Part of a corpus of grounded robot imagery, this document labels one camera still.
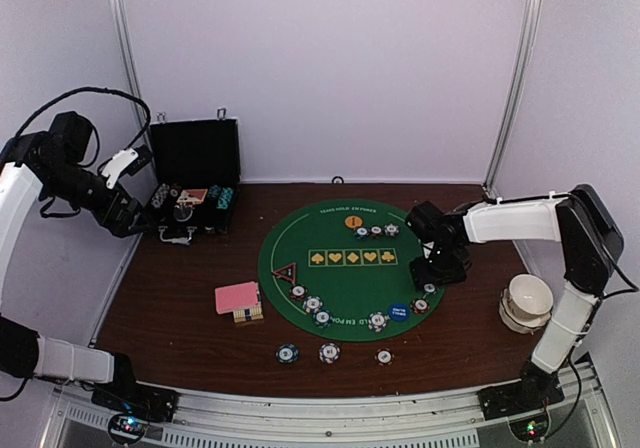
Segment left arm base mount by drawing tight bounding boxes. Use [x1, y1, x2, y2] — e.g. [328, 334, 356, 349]
[88, 384, 179, 446]

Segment triangular black red dealer button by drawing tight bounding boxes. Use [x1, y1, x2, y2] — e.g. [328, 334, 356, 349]
[271, 262, 297, 285]

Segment clear round dealer puck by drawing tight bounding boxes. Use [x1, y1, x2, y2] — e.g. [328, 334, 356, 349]
[173, 205, 194, 223]

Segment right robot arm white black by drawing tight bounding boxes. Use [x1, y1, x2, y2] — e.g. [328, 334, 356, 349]
[405, 184, 624, 410]

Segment brown orange chip stack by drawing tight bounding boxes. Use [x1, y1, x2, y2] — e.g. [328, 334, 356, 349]
[375, 349, 394, 366]

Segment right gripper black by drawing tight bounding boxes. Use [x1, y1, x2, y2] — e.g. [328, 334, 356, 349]
[411, 243, 467, 290]

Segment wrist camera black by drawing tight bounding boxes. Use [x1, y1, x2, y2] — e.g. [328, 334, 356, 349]
[405, 201, 444, 242]
[49, 111, 100, 168]

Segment red-backed card deck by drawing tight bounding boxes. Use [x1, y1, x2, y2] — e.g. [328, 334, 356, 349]
[214, 281, 264, 324]

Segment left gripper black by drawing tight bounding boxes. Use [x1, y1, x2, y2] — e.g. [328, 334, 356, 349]
[41, 159, 155, 237]

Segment black poker chip case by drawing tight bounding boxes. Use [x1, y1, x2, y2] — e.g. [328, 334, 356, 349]
[146, 118, 241, 236]

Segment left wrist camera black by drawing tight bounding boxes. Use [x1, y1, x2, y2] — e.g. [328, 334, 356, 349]
[49, 111, 100, 168]

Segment orange big blind button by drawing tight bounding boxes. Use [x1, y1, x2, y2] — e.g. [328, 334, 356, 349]
[344, 215, 364, 230]

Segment silver case handle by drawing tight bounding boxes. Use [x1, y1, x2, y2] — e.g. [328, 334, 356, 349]
[159, 232, 193, 246]

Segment blue green chip stack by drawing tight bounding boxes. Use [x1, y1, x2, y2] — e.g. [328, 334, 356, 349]
[275, 344, 299, 364]

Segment blue small blind button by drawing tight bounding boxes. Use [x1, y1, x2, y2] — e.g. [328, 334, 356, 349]
[388, 303, 411, 322]

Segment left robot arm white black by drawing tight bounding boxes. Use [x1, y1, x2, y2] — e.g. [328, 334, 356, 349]
[1, 86, 154, 412]

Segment blue tan chip stack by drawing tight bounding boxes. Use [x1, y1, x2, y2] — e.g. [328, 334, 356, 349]
[318, 342, 341, 364]

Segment round green poker mat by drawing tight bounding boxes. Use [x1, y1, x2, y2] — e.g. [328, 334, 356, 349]
[258, 199, 445, 342]

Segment playing cards in case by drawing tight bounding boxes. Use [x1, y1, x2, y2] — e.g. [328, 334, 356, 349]
[176, 189, 208, 205]

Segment teal chip row in case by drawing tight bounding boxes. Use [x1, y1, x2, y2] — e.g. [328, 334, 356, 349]
[207, 185, 235, 210]

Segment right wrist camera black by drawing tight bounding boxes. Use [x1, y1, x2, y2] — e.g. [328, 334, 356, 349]
[405, 201, 444, 242]

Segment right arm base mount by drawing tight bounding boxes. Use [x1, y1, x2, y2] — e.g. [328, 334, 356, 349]
[477, 382, 565, 443]

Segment stacked white bowls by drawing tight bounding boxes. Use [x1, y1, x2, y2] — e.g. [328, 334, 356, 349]
[499, 274, 554, 334]

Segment aluminium front rail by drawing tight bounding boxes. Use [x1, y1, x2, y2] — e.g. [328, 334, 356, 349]
[47, 352, 619, 448]

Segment blue tan chip row case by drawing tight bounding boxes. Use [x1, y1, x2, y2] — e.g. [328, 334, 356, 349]
[151, 184, 170, 209]

